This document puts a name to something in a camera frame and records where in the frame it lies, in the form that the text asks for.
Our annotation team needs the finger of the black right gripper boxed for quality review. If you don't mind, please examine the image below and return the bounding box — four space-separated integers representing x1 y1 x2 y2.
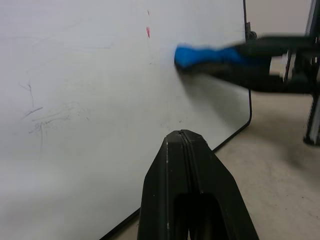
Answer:
176 62 311 95
231 34 320 58

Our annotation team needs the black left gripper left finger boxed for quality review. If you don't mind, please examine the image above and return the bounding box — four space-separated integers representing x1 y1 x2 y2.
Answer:
136 129 194 240

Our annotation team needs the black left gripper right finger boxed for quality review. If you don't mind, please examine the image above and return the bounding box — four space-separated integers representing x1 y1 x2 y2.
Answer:
182 129 260 240

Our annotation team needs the blue whiteboard eraser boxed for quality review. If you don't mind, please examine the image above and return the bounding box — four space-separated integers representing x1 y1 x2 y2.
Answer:
173 43 273 74

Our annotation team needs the black whiteboard clamp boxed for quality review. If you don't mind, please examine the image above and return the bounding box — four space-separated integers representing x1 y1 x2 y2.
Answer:
245 21 258 42

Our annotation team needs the aluminium frame post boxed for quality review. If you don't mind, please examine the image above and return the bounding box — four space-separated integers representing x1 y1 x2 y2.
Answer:
302 0 320 146

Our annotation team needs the white whiteboard with black frame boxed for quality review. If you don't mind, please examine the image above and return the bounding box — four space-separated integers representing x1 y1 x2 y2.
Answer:
0 0 252 240

